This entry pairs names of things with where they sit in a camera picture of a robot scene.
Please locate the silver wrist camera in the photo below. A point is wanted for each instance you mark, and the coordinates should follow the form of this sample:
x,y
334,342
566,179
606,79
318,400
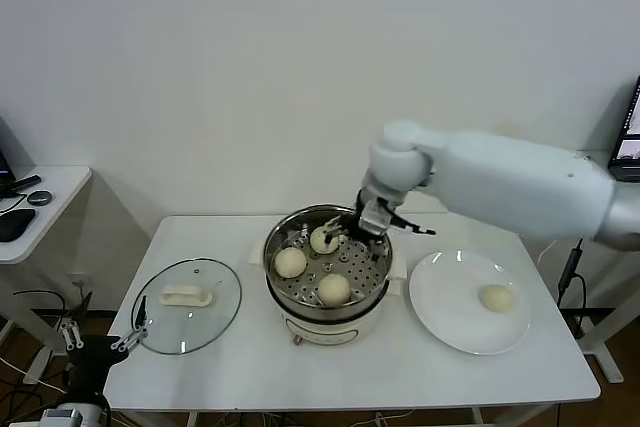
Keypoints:
x,y
375,217
60,417

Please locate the white round plate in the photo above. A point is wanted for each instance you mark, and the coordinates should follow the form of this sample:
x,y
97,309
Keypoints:
x,y
450,307

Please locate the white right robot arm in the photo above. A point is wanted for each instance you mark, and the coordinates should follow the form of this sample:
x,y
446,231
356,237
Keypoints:
x,y
500,182

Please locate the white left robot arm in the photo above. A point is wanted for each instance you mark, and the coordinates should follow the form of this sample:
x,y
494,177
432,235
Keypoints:
x,y
90,412

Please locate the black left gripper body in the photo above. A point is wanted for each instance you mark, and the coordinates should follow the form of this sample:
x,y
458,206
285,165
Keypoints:
x,y
92,352

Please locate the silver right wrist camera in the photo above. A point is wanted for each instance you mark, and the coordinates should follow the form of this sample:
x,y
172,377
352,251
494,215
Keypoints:
x,y
375,217

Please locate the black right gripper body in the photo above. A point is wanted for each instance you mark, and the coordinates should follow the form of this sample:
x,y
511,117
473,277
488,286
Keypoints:
x,y
356,229

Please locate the white side desk with monitor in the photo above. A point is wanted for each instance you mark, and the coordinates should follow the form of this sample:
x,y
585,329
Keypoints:
x,y
55,197

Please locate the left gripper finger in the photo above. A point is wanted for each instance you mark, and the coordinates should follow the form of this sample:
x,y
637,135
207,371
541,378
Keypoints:
x,y
71,336
141,314

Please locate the white wall socket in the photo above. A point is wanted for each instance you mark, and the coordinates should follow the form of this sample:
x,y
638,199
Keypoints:
x,y
80,279

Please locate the black computer mouse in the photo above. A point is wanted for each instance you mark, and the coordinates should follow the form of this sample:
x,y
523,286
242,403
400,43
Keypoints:
x,y
39,198
15,224

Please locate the cream electric cooking pot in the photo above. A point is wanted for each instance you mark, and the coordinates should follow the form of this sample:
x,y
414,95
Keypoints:
x,y
325,332

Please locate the white steamed baozi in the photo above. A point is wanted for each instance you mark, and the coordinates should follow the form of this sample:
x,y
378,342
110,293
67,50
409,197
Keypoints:
x,y
317,242
290,263
496,298
334,289

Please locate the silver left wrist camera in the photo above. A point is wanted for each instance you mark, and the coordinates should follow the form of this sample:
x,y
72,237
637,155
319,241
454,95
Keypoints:
x,y
60,417

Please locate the dark computer monitor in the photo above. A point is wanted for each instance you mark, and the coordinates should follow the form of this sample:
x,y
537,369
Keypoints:
x,y
4,167

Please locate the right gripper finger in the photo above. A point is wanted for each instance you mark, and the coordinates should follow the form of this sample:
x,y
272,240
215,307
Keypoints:
x,y
345,229
415,228

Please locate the black open laptop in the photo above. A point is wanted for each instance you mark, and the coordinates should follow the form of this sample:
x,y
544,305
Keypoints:
x,y
627,147

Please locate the white side desk with laptop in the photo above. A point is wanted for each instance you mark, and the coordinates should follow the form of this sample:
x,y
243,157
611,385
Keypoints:
x,y
611,362

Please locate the stainless steel steamer basket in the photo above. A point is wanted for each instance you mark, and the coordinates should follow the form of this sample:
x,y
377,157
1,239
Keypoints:
x,y
367,272

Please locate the black remote control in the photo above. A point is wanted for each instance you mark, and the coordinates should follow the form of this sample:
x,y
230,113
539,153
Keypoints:
x,y
25,184

